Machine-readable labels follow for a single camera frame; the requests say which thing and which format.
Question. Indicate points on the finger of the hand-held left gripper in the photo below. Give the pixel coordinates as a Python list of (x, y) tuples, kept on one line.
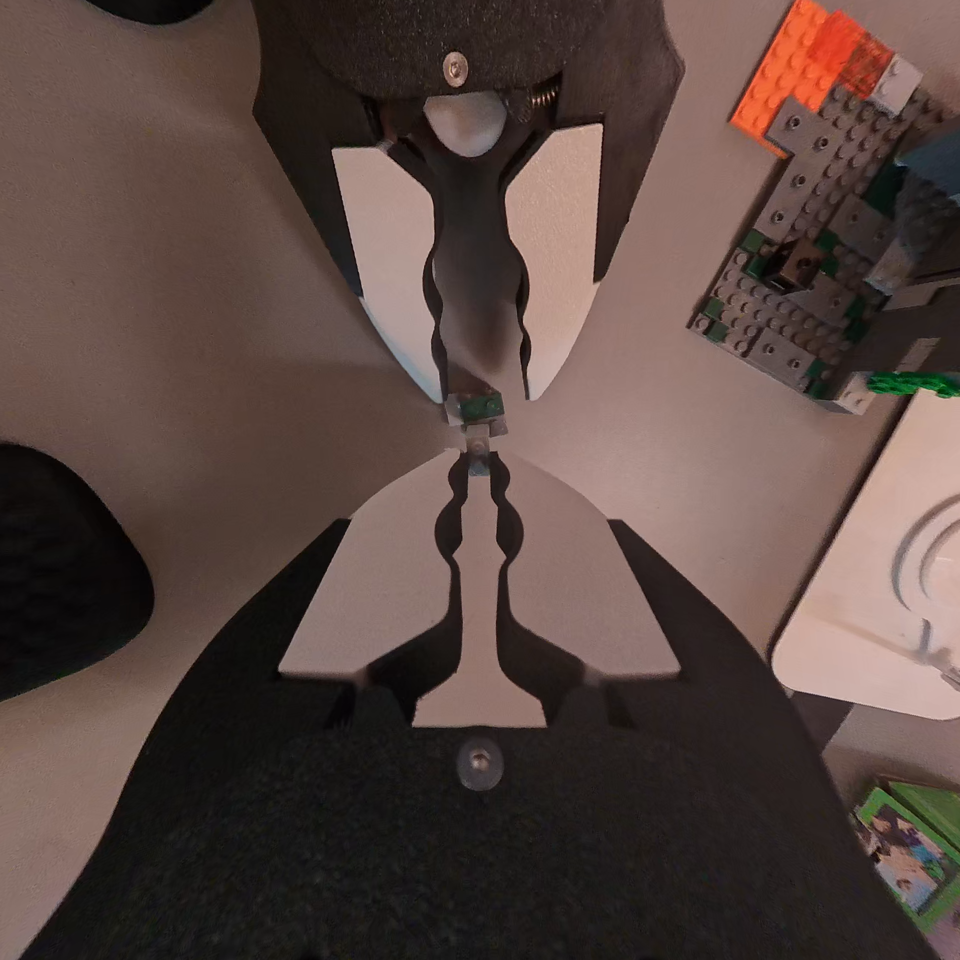
[(559, 240), (382, 247)]

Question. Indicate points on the grey baseplate brick building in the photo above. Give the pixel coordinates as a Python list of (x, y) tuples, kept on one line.
[(825, 225)]

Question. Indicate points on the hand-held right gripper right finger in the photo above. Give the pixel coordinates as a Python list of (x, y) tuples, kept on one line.
[(592, 592)]

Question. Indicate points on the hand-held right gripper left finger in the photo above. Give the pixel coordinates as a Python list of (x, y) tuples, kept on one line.
[(360, 592)]

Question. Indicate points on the black quilted elbow pad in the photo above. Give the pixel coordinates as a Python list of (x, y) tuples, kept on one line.
[(150, 9), (60, 570)]

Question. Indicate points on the green toy box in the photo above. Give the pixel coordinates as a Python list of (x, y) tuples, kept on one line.
[(907, 855)]

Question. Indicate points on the small grey brick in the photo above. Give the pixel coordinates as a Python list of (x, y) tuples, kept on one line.
[(478, 450)]

